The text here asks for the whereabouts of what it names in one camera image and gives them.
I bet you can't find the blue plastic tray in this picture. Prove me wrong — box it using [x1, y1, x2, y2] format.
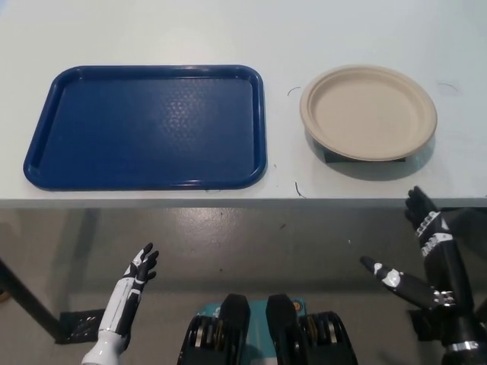
[22, 64, 266, 191]

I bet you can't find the beige paper plate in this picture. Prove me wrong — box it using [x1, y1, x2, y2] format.
[299, 65, 438, 163]

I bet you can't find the black table leg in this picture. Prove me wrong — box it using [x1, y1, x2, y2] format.
[0, 257, 64, 340]

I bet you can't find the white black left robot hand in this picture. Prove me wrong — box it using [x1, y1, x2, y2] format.
[81, 242, 160, 365]

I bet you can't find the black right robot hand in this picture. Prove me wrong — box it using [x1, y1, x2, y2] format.
[359, 186, 480, 353]

